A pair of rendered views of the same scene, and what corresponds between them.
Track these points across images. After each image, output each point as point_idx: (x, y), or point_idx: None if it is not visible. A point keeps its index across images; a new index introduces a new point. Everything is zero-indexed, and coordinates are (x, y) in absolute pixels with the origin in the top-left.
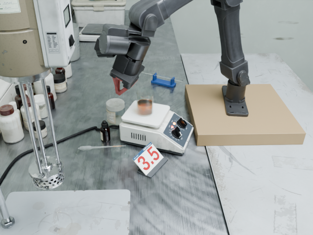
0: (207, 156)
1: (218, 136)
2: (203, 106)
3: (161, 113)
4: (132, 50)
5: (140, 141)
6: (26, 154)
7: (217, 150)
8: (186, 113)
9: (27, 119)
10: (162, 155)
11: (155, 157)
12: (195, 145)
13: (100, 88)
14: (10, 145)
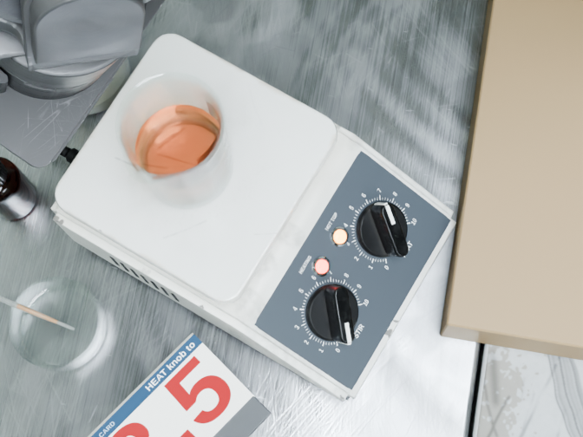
0: (474, 406)
1: (555, 346)
2: (556, 67)
3: (275, 192)
4: (8, 64)
5: (157, 289)
6: None
7: (530, 391)
8: (464, 48)
9: None
10: (254, 369)
11: (210, 407)
12: (437, 327)
13: None
14: None
